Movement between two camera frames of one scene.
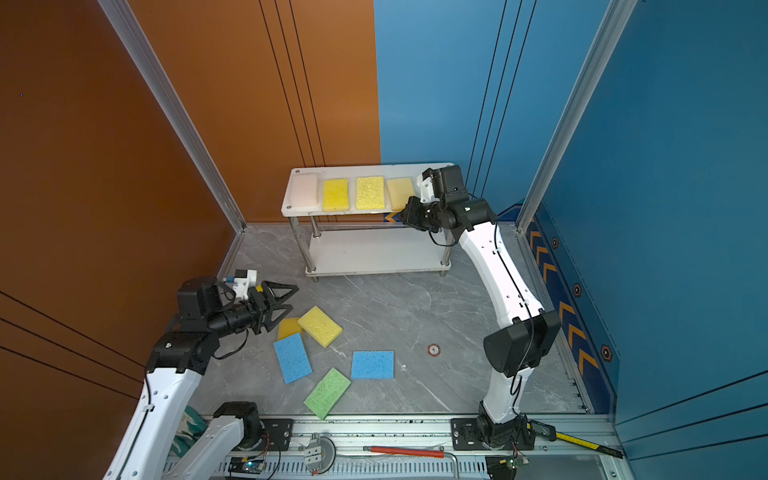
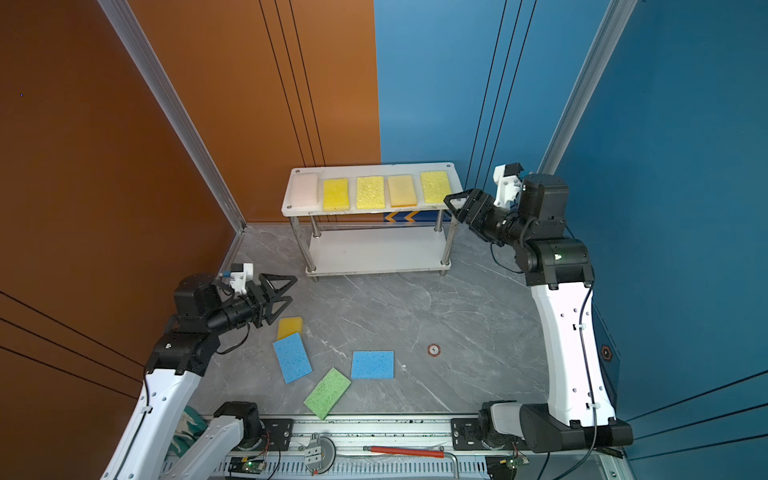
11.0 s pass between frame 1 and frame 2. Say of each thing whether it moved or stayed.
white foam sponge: stayed
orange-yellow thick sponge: stayed
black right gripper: moved
